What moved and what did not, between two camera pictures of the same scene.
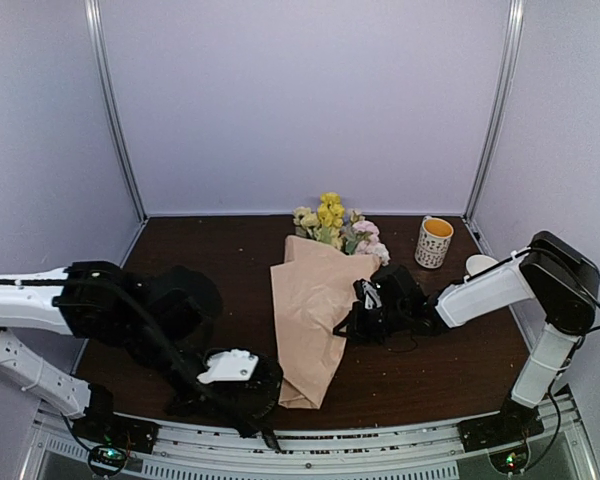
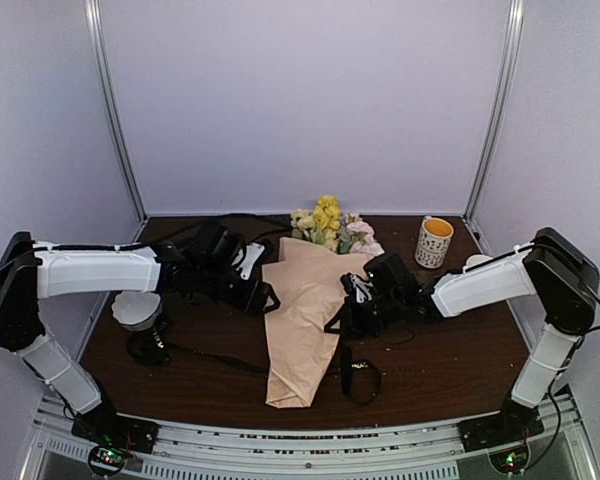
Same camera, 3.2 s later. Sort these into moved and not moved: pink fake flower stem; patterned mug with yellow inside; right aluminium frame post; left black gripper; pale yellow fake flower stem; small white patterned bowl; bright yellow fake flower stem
Moved: bright yellow fake flower stem; left black gripper; pale yellow fake flower stem; pink fake flower stem
Not moved: small white patterned bowl; patterned mug with yellow inside; right aluminium frame post
